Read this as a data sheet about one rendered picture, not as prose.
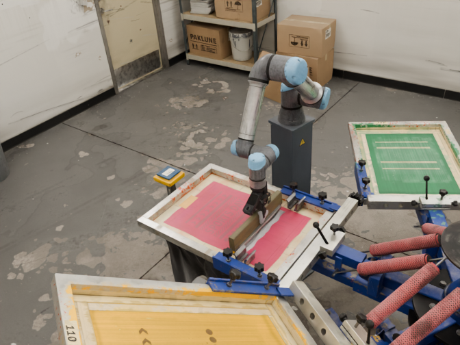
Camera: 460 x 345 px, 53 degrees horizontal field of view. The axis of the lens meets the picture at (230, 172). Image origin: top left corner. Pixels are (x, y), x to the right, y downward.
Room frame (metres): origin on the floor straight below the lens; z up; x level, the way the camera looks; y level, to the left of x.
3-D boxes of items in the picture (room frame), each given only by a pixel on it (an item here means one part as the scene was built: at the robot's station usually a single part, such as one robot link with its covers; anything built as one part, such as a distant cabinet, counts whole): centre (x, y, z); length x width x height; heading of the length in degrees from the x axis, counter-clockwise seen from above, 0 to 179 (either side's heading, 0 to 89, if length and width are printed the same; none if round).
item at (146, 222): (1.73, -0.01, 0.97); 0.79 x 0.58 x 0.04; 51
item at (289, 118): (2.25, -0.37, 1.25); 0.15 x 0.15 x 0.10
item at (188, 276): (1.60, 0.16, 0.74); 0.46 x 0.04 x 0.42; 51
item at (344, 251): (1.37, -0.45, 1.02); 0.17 x 0.06 x 0.05; 51
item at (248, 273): (1.36, -0.02, 0.97); 0.30 x 0.05 x 0.07; 51
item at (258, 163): (1.67, -0.12, 1.30); 0.09 x 0.08 x 0.11; 145
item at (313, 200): (1.79, -0.37, 0.97); 0.30 x 0.05 x 0.07; 51
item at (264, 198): (1.67, -0.12, 1.14); 0.09 x 0.08 x 0.12; 141
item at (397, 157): (1.96, -0.97, 1.05); 1.08 x 0.61 x 0.23; 171
